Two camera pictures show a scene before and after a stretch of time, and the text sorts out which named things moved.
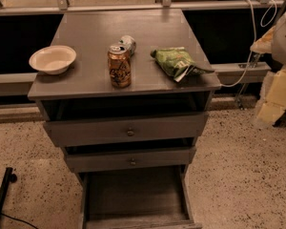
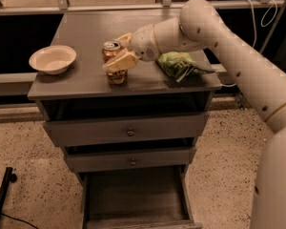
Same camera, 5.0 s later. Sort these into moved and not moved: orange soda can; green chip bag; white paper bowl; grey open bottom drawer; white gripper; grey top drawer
Moved: orange soda can; white gripper
Not moved: grey open bottom drawer; grey top drawer; white paper bowl; green chip bag
